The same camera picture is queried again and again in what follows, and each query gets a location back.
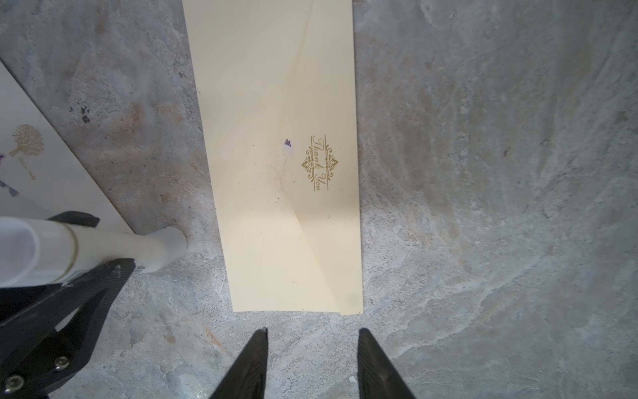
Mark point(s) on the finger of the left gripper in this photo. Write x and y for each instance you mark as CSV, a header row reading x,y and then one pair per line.
x,y
76,218
49,333

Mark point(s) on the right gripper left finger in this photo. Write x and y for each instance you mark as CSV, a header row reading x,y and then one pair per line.
x,y
247,376

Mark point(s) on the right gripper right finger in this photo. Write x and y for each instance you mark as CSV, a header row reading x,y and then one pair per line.
x,y
377,377

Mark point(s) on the cream white envelope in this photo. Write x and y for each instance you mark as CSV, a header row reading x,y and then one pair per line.
x,y
42,168

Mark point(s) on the white glue stick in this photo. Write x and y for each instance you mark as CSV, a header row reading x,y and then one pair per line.
x,y
41,252

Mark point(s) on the yellow manila envelope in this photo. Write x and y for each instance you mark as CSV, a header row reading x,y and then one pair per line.
x,y
276,88

